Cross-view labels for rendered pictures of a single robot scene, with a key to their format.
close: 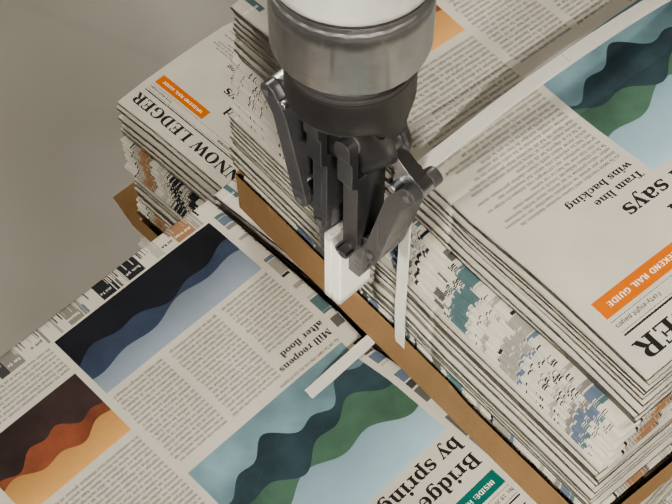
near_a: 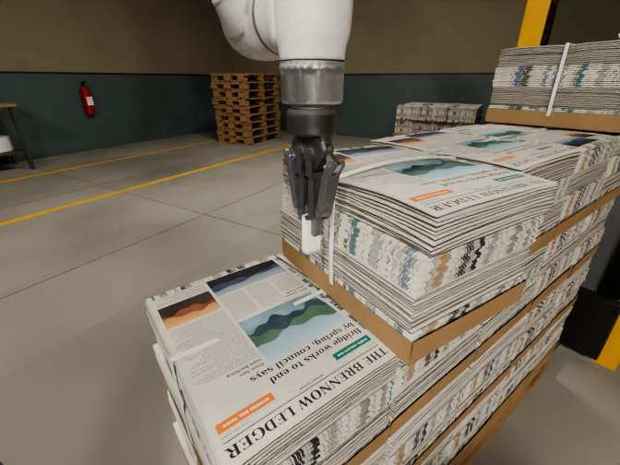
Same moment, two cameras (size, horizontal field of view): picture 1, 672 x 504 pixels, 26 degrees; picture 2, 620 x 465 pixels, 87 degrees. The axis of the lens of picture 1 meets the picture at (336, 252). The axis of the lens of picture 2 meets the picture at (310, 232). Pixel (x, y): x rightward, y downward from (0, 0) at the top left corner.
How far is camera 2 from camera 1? 0.56 m
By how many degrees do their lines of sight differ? 31
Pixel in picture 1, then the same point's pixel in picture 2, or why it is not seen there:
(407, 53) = (329, 85)
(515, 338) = (375, 240)
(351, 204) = (311, 190)
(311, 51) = (292, 78)
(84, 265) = not seen: hidden behind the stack
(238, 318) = (273, 281)
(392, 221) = (325, 186)
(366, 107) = (314, 116)
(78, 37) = not seen: hidden behind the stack
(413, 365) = (336, 292)
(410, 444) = (331, 323)
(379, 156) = (320, 151)
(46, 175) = not seen: hidden behind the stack
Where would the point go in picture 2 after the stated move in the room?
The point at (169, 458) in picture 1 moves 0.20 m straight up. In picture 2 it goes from (232, 317) to (219, 208)
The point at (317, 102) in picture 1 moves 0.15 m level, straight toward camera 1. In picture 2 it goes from (295, 116) to (270, 132)
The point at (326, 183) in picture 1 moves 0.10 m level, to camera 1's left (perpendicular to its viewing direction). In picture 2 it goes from (303, 185) to (243, 184)
